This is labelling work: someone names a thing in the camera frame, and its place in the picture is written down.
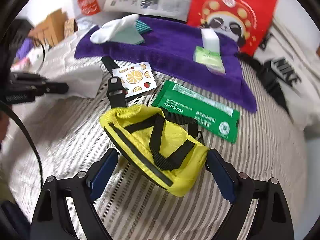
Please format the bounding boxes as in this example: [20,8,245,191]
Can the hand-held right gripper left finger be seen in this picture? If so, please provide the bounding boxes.
[31,148,119,240]

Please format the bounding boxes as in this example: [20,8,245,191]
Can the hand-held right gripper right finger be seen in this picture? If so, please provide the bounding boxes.
[205,149,295,240]

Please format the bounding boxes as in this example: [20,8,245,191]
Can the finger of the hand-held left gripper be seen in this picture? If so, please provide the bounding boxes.
[46,81,69,95]

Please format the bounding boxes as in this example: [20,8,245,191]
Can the yellow pouch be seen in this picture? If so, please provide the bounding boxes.
[99,104,209,197]

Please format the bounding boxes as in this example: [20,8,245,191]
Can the black watch strap with button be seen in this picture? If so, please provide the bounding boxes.
[107,76,128,107]

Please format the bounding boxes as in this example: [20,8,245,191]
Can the dark green packet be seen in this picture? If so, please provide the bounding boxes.
[151,80,240,144]

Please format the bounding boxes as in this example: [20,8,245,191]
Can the fruit print packet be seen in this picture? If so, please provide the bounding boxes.
[112,62,157,98]

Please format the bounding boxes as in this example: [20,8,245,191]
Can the mint green cloth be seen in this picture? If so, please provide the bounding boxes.
[111,26,145,46]

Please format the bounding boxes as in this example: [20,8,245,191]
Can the teal ribbed cloth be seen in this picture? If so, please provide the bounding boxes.
[135,19,153,35]

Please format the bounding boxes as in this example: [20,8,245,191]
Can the light green tissue pack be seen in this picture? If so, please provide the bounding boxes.
[193,46,226,75]

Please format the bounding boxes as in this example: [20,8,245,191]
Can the white sponge block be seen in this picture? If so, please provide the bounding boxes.
[201,28,220,53]

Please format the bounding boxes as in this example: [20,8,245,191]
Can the floral white pillow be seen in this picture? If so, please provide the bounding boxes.
[10,47,46,68]

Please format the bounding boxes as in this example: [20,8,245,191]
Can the purple plush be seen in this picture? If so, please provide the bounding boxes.
[16,39,35,60]

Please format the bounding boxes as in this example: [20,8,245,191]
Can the striped bed sheet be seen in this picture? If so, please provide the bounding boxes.
[0,30,308,240]

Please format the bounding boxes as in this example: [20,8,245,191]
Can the cardboard box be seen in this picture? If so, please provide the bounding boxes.
[29,9,68,48]

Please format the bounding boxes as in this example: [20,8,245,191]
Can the white plastic shopping bag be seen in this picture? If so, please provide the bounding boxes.
[72,0,118,22]

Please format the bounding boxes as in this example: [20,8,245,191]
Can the white waist bag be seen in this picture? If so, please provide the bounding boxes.
[240,17,320,130]

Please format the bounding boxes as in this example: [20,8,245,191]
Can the purple towel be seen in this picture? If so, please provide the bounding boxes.
[75,16,258,113]

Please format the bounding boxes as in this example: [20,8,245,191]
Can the red paper bag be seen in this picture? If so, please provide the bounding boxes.
[186,0,279,57]

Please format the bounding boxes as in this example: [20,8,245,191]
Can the black cable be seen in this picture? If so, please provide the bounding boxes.
[0,99,43,189]

